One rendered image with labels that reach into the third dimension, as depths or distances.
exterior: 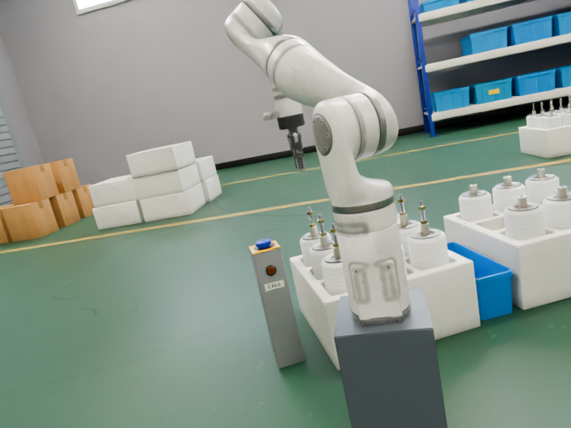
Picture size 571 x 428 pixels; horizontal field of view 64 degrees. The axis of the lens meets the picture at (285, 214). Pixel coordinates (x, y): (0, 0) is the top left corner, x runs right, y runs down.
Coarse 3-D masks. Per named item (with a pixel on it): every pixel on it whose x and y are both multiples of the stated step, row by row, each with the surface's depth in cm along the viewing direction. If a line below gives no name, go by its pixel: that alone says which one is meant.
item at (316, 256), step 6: (312, 252) 122; (318, 252) 121; (324, 252) 120; (330, 252) 120; (312, 258) 123; (318, 258) 121; (312, 264) 124; (318, 264) 121; (318, 270) 122; (318, 276) 123
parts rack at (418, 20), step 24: (408, 0) 533; (480, 0) 472; (504, 0) 468; (528, 0) 514; (432, 24) 537; (504, 48) 479; (528, 48) 475; (528, 96) 487; (552, 96) 483; (432, 120) 510
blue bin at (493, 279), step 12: (456, 252) 143; (468, 252) 136; (480, 264) 131; (492, 264) 124; (480, 276) 132; (492, 276) 115; (504, 276) 116; (480, 288) 116; (492, 288) 116; (504, 288) 117; (480, 300) 117; (492, 300) 117; (504, 300) 118; (480, 312) 118; (492, 312) 118; (504, 312) 119
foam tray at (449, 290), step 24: (408, 264) 118; (456, 264) 112; (312, 288) 116; (432, 288) 111; (456, 288) 112; (312, 312) 125; (336, 312) 107; (432, 312) 112; (456, 312) 113; (336, 360) 109
